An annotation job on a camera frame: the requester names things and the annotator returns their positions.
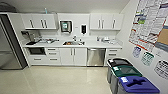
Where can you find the stainless steel dishwasher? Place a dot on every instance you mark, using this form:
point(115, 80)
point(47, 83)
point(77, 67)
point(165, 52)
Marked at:
point(96, 57)

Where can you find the stainless steel sink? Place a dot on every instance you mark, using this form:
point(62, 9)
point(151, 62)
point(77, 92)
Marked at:
point(72, 43)

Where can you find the chrome sink faucet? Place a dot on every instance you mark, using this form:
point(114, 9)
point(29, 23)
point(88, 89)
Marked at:
point(74, 38)

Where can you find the white two-door base cabinet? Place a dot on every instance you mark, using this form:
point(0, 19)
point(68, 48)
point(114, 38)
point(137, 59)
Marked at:
point(73, 56)

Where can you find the steel paper towel dispenser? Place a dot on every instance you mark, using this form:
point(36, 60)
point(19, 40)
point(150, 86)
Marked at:
point(65, 26)

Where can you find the countertop dish rack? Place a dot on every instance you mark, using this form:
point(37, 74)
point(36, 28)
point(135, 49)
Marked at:
point(50, 41)

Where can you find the black-lid waste bin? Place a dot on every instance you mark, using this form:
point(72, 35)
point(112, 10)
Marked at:
point(118, 62)

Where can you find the black built-in microwave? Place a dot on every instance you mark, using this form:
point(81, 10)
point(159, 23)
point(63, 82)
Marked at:
point(36, 51)

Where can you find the pale blue bottle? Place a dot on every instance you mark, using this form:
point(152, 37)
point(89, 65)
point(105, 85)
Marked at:
point(45, 10)

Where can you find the blue-lid recycling bin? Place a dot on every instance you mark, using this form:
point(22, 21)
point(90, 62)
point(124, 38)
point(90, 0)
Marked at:
point(138, 85)

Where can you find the notice board with papers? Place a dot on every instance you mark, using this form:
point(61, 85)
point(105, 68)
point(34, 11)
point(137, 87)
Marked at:
point(146, 20)

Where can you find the stainless steel refrigerator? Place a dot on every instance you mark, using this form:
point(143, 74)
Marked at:
point(10, 43)

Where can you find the white waste sorting sign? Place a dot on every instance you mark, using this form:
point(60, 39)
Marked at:
point(161, 68)

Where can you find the brown framed wall notice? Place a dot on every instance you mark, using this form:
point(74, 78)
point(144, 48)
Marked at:
point(163, 38)

